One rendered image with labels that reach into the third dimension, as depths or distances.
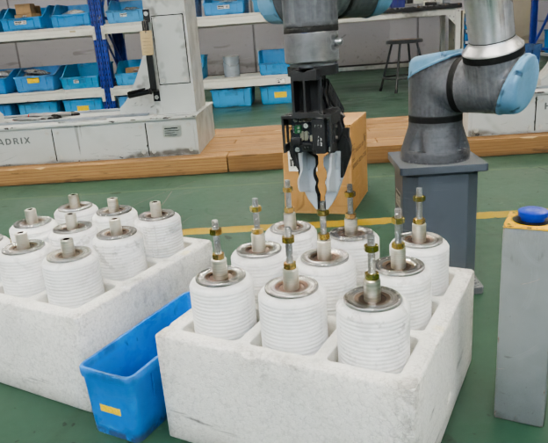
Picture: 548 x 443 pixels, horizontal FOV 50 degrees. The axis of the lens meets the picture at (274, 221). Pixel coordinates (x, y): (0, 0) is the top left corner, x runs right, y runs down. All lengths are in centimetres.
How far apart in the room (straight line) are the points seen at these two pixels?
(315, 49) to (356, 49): 831
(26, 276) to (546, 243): 85
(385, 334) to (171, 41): 226
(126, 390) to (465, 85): 85
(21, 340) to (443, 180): 89
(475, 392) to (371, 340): 35
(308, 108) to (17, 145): 238
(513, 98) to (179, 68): 189
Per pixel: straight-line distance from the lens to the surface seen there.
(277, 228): 107
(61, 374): 110
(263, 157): 271
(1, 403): 119
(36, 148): 304
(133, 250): 112
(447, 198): 133
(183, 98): 285
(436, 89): 129
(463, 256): 138
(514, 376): 97
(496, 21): 121
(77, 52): 966
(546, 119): 297
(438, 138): 131
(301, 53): 81
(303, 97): 80
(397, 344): 77
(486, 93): 124
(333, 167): 86
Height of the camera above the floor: 59
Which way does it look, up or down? 18 degrees down
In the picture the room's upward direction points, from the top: 4 degrees counter-clockwise
